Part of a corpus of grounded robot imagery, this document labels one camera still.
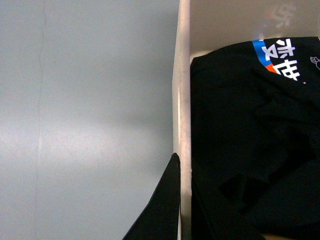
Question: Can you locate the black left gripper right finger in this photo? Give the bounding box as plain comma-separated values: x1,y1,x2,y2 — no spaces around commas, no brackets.
191,160,264,240

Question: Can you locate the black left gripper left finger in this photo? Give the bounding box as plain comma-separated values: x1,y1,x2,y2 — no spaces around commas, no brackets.
123,153,181,240

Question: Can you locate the black printed t-shirt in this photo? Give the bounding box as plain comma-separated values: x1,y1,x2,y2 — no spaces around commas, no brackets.
190,36,320,240

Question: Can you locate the beige plastic laundry hamper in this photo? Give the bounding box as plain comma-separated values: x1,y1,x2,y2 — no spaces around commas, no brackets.
172,0,320,240

